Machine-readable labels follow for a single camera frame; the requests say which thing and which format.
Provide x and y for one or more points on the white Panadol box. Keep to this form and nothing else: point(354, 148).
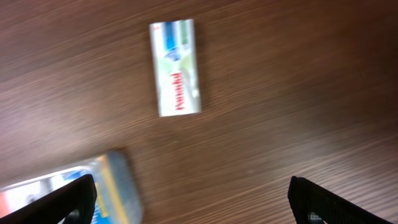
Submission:
point(175, 67)

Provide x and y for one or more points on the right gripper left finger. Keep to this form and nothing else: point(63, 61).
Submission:
point(73, 203)

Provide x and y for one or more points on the clear plastic container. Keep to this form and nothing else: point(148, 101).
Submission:
point(19, 193)

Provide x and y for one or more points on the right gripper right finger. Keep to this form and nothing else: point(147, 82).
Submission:
point(311, 203)

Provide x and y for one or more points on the blue VapoDrops box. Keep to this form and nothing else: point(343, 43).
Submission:
point(117, 200)

